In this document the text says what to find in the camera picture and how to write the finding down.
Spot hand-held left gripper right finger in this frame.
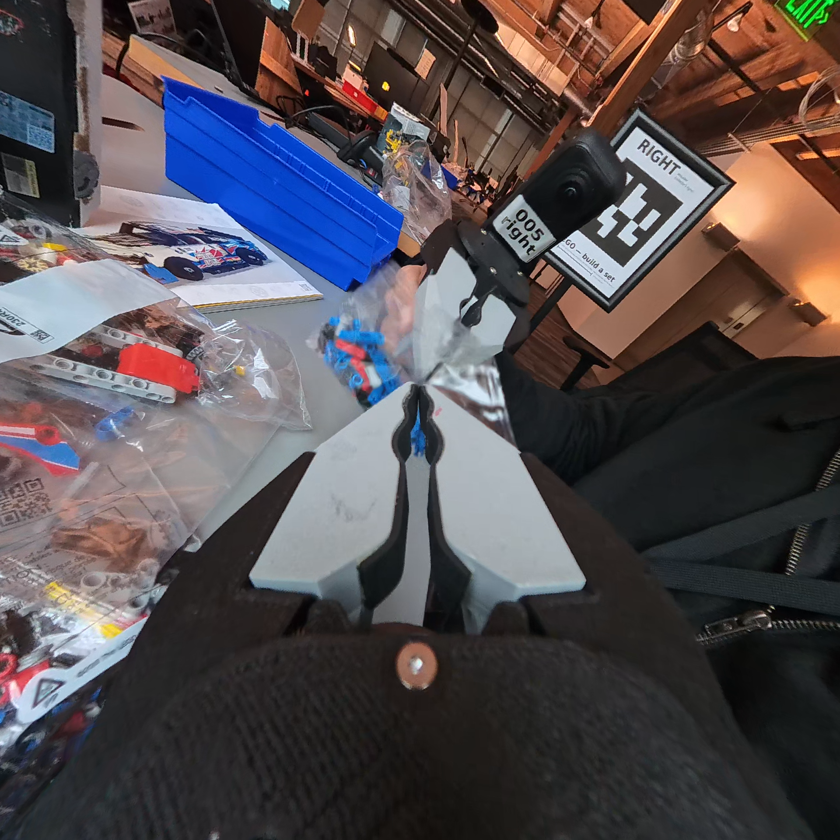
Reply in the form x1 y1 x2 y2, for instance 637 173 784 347
419 384 587 636

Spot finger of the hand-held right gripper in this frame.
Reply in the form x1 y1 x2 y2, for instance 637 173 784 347
412 248 481 385
453 294 521 368

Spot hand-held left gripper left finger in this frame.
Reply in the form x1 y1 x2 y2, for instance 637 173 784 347
249 384 422 611

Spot small clear bag blue pieces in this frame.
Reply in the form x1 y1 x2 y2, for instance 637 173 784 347
308 262 521 463

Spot person's right forearm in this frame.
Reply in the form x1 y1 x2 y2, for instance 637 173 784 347
495 351 840 490

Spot clear bag yellow lego parts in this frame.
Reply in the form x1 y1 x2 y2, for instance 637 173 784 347
381 141 454 227

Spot small clear lego parts bag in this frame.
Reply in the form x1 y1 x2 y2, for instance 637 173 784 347
193 318 312 432

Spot large clear lego parts bag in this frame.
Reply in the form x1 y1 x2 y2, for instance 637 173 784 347
0 259 217 565
0 525 181 795

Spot lego instruction booklet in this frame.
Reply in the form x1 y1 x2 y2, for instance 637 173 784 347
75 187 324 312

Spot black lego set box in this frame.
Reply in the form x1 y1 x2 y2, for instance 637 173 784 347
0 0 102 227

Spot person's right hand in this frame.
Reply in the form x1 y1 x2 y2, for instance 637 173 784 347
384 262 427 343

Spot blue plastic bin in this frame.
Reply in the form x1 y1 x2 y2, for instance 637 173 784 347
161 75 404 291

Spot black monitor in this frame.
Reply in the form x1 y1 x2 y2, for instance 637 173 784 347
363 42 422 114

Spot green exit sign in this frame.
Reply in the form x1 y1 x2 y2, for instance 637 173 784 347
774 0 831 42

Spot person's black jacket torso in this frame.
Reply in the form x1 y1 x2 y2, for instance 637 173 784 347
571 420 840 840

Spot clear bag with wheel parts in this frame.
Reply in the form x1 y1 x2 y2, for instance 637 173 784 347
0 193 99 283

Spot black lanyard strap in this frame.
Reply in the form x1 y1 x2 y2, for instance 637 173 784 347
642 482 840 618

